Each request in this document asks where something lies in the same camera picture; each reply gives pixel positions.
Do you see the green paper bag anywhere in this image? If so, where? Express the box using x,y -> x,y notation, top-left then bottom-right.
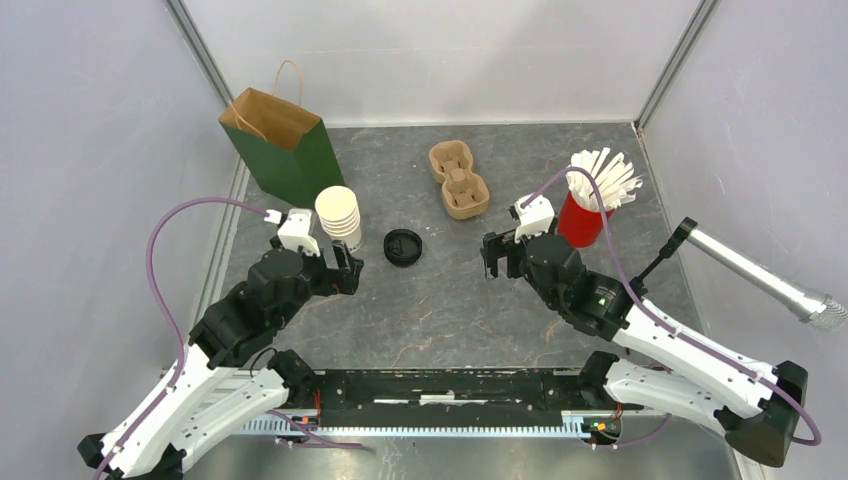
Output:
218,87 -> 346,208

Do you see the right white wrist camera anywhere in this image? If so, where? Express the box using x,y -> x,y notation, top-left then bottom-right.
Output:
510,195 -> 555,243

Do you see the stack of cardboard cup carriers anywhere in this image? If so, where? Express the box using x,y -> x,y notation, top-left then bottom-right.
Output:
428,140 -> 490,220

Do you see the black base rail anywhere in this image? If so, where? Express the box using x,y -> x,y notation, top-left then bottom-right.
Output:
282,368 -> 639,428

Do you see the silver microphone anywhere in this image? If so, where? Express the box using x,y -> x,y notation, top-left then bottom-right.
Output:
675,217 -> 847,333

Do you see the stack of black lids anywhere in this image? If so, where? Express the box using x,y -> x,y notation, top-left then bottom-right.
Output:
383,228 -> 423,267

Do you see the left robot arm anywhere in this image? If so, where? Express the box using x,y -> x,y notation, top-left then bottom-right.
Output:
77,241 -> 364,479

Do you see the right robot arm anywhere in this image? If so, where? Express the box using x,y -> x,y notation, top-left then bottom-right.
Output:
481,230 -> 809,468

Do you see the red cup holder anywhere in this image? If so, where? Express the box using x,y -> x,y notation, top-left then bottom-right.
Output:
557,193 -> 603,248

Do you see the stack of white paper cups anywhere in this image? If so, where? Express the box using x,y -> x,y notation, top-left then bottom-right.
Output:
315,186 -> 362,253

